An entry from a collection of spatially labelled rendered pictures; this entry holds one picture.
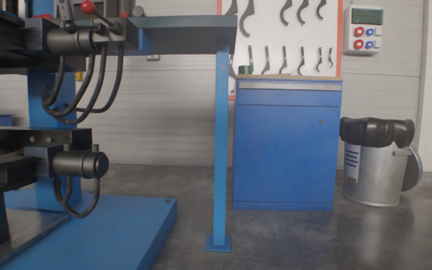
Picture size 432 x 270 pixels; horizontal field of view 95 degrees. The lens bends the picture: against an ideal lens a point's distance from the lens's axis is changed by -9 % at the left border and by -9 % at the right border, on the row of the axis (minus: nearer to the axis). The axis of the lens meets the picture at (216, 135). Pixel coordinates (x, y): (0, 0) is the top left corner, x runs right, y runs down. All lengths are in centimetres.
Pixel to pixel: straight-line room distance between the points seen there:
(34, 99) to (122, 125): 164
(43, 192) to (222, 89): 116
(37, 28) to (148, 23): 39
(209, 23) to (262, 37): 192
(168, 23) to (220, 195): 80
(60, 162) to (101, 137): 218
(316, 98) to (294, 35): 142
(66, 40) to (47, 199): 94
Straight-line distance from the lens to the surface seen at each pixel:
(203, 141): 270
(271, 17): 290
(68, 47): 97
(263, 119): 150
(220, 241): 122
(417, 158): 227
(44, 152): 99
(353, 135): 191
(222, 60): 105
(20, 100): 391
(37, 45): 101
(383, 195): 203
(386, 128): 186
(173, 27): 93
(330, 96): 163
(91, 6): 72
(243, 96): 148
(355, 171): 199
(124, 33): 86
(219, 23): 91
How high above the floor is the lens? 70
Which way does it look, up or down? 6 degrees down
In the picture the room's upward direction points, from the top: 1 degrees clockwise
